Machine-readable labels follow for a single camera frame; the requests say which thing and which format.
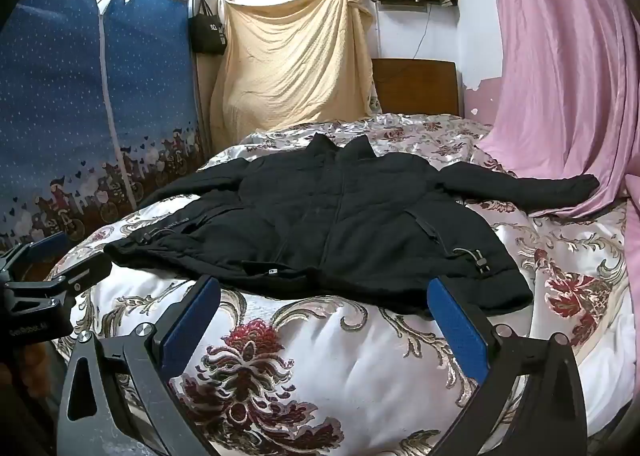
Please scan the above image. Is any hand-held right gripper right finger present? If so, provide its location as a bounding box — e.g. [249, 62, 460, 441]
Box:
[427, 275, 588, 456]

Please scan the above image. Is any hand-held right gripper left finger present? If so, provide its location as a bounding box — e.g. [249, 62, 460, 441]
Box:
[56, 275, 223, 456]

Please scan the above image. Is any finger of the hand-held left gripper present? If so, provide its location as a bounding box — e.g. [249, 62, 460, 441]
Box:
[42, 252, 113, 298]
[0, 232, 71, 283]

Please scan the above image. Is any black padded jacket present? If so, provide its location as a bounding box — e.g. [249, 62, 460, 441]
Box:
[104, 132, 601, 317]

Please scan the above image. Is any floral satin bedspread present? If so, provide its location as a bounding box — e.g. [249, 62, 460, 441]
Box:
[45, 114, 631, 456]

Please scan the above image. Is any blue fabric wardrobe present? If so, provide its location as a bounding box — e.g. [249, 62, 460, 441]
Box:
[0, 0, 206, 254]

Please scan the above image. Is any wooden headboard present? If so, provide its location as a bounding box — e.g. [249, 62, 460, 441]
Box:
[371, 59, 461, 118]

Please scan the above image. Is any black tote bag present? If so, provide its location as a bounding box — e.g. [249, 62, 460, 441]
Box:
[189, 0, 228, 56]

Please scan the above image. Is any beige hanging sheet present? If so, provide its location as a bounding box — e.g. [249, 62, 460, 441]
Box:
[209, 0, 377, 157]

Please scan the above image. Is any pink curtain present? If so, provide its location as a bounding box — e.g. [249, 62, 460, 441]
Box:
[475, 0, 640, 219]

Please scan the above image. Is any thin wall cable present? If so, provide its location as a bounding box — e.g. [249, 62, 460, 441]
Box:
[413, 5, 432, 60]

